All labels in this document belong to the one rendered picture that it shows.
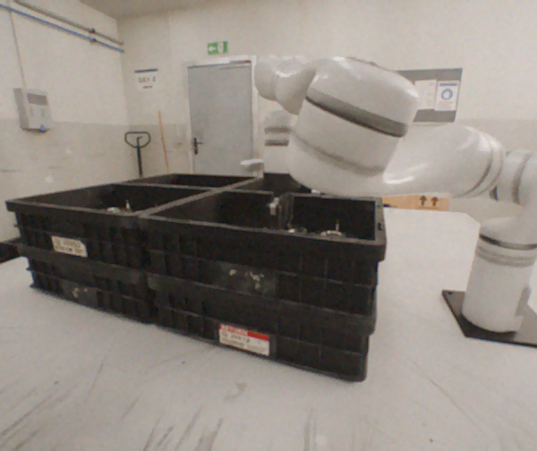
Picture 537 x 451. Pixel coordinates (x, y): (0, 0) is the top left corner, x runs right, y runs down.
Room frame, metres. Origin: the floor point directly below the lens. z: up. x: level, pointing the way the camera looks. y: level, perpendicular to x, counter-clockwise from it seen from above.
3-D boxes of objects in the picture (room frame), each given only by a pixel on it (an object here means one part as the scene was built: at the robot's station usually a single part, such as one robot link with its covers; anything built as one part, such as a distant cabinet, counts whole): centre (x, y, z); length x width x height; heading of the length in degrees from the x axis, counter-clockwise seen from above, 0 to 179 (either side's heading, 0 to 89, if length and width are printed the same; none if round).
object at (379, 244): (0.52, -0.01, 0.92); 0.40 x 0.30 x 0.02; 69
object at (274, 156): (0.56, -0.01, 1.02); 0.11 x 0.09 x 0.06; 74
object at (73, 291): (0.66, 0.37, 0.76); 0.40 x 0.30 x 0.12; 69
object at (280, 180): (0.55, -0.03, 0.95); 0.08 x 0.08 x 0.09
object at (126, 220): (0.66, 0.37, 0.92); 0.40 x 0.30 x 0.02; 69
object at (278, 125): (0.55, -0.04, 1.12); 0.09 x 0.07 x 0.15; 99
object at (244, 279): (0.52, -0.01, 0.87); 0.40 x 0.30 x 0.11; 69
